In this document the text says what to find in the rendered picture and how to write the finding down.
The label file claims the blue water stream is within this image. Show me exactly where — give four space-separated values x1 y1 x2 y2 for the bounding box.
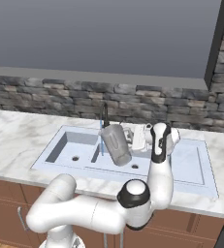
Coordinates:
99 119 105 157

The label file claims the black sink faucet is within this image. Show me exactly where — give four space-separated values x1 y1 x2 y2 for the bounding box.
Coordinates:
99 102 112 129

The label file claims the grey jug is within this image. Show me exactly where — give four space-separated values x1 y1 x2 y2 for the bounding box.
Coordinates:
99 123 134 168

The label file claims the brown cupboard door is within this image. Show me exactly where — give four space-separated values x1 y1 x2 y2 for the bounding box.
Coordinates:
0 177 50 248
72 225 117 248
120 207 224 248

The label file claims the white double sink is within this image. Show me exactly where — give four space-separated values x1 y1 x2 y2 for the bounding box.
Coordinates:
30 124 220 201

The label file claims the grey cupboard door handle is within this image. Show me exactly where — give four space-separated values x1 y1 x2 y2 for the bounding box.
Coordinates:
102 232 109 248
16 205 30 233
118 227 125 248

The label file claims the black wall panel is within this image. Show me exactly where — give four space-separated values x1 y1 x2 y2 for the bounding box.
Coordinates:
203 0 224 92

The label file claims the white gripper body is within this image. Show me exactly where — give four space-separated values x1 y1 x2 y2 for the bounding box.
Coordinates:
130 124 152 155

